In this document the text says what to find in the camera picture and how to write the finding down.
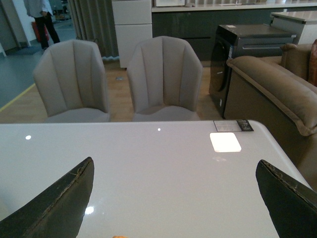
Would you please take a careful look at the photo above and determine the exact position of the person in dark trousers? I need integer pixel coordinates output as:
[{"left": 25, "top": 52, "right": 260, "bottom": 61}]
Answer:
[{"left": 24, "top": 0, "right": 60, "bottom": 51}]

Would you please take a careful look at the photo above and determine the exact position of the brown sofa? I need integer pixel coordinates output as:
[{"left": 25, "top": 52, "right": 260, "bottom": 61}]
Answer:
[{"left": 224, "top": 43, "right": 317, "bottom": 189}]

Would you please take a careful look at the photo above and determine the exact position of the white drawer cabinet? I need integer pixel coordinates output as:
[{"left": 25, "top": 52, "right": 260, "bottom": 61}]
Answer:
[{"left": 111, "top": 0, "right": 153, "bottom": 68}]

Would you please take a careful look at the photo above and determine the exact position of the dark kitchen counter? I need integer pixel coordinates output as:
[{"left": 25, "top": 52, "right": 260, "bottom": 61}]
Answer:
[{"left": 152, "top": 0, "right": 317, "bottom": 61}]

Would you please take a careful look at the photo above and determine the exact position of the black washing machine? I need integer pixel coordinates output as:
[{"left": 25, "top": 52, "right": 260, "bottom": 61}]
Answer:
[{"left": 208, "top": 24, "right": 298, "bottom": 119}]

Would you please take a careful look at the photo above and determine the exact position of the left beige upholstered chair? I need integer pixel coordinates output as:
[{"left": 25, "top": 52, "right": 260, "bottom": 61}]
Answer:
[{"left": 33, "top": 40, "right": 110, "bottom": 123}]

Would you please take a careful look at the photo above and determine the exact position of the right beige upholstered chair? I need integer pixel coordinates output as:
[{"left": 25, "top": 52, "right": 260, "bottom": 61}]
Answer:
[{"left": 127, "top": 36, "right": 203, "bottom": 122}]

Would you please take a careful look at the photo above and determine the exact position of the red fire extinguisher box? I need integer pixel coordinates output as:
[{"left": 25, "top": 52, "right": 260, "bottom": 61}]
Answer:
[{"left": 31, "top": 21, "right": 49, "bottom": 43}]

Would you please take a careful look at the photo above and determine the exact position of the beige upholstered chair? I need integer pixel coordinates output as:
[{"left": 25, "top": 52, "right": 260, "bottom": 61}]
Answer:
[
  {"left": 33, "top": 40, "right": 110, "bottom": 123},
  {"left": 127, "top": 36, "right": 203, "bottom": 122}
]

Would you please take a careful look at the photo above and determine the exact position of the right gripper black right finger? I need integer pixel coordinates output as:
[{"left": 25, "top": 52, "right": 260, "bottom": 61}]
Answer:
[{"left": 256, "top": 160, "right": 317, "bottom": 238}]

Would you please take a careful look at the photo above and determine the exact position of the grey pleated curtain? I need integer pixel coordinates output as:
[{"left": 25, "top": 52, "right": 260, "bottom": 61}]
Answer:
[{"left": 68, "top": 0, "right": 119, "bottom": 58}]

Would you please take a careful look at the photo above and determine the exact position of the white kitchen island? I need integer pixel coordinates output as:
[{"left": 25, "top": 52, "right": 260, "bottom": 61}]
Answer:
[{"left": 270, "top": 10, "right": 317, "bottom": 45}]

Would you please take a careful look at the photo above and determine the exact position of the table corner label sticker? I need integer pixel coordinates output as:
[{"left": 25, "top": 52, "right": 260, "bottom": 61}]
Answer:
[{"left": 213, "top": 119, "right": 254, "bottom": 132}]

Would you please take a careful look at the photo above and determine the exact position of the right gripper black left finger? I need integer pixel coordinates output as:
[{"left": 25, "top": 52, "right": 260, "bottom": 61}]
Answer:
[{"left": 0, "top": 157, "right": 95, "bottom": 238}]

